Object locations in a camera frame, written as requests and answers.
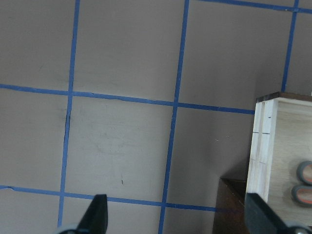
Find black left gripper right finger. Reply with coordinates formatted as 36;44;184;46
244;193;294;234

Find dark brown wooden cabinet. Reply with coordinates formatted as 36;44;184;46
212;178;249;234

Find brown wooden drawer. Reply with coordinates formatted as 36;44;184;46
246;92;312;216

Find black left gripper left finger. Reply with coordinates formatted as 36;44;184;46
76;195;108;234

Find orange grey scissors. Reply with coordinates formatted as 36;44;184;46
291;161;312;207

